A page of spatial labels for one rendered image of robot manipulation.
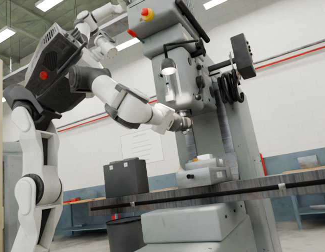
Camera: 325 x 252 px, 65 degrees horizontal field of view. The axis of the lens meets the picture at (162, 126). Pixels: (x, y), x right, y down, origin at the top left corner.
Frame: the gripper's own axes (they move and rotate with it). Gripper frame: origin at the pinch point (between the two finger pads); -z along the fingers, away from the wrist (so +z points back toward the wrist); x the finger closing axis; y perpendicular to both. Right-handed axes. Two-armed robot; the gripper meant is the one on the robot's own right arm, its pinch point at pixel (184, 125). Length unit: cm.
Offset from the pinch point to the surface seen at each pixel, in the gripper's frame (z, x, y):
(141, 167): -2.4, 30.2, 16.6
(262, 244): -36, -19, 68
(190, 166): 8.7, -2.9, 21.5
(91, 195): -387, 434, 30
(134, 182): 4.5, 31.7, 24.3
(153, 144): -421, 253, -68
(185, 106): 6.2, -4.9, -7.9
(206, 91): -11.2, -11.7, -18.2
